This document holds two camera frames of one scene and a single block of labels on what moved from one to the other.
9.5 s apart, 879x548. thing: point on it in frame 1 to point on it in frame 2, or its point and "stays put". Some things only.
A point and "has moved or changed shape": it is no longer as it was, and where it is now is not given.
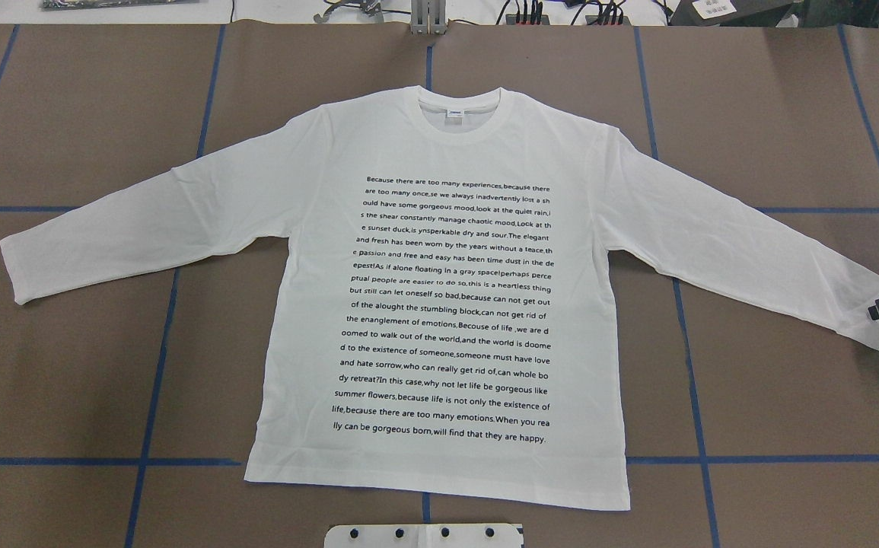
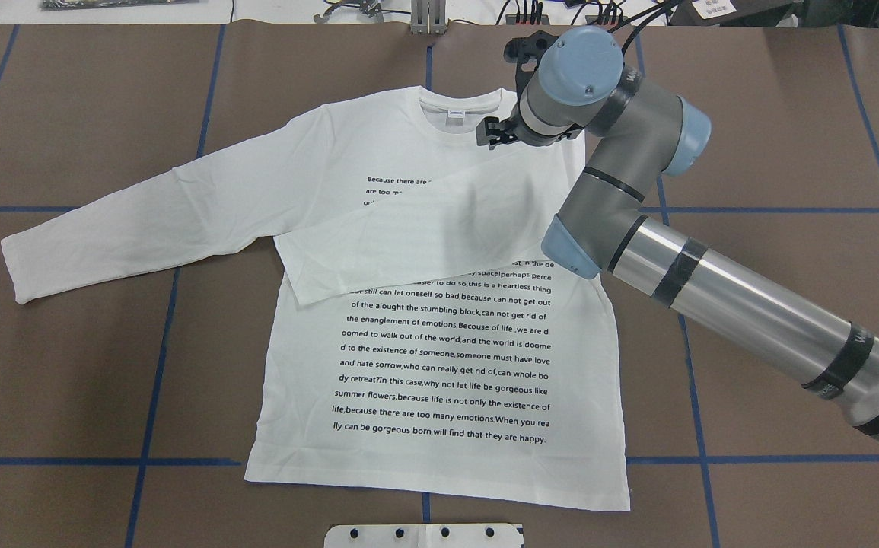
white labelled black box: (731, 13) stays put
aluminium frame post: (428, 17) stays put
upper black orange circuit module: (511, 19) stays put
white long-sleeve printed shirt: (441, 306) has moved or changed shape
